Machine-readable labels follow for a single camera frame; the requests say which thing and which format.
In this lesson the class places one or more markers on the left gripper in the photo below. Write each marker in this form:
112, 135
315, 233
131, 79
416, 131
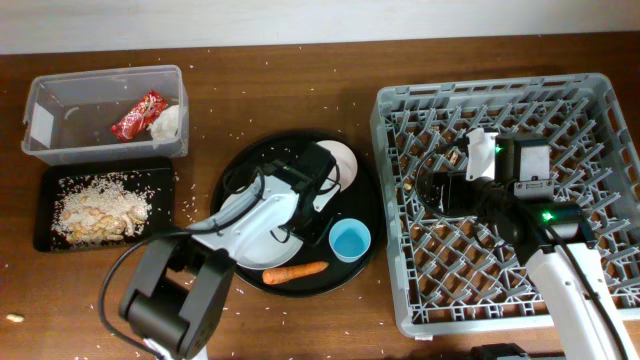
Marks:
314, 236

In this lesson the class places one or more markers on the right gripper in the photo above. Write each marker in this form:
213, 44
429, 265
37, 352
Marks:
456, 182

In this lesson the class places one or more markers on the pink bowl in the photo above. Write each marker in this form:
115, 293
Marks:
346, 162

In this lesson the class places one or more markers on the light grey plate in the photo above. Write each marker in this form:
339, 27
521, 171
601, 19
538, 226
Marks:
265, 257

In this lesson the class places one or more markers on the white tissue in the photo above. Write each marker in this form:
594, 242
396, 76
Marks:
165, 126

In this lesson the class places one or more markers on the red snack wrapper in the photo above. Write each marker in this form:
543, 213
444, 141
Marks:
140, 116

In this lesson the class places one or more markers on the rice and peanut waste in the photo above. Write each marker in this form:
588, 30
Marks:
95, 209

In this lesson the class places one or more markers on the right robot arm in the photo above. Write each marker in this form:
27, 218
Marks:
507, 183

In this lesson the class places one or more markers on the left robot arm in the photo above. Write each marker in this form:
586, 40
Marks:
176, 296

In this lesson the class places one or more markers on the grey dishwasher rack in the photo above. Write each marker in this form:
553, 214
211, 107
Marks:
445, 277

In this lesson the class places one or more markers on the round black tray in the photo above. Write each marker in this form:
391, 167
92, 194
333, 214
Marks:
362, 201

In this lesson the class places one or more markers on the blue cup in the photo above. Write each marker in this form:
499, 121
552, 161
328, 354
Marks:
349, 239

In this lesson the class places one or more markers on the orange carrot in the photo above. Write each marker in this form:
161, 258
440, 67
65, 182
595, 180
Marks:
276, 276

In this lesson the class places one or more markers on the clear plastic bin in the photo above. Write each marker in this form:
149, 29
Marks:
68, 117

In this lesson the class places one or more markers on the black rectangular tray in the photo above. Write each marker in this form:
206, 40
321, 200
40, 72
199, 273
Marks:
151, 178

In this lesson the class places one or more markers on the peanut on table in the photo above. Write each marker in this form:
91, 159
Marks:
15, 318

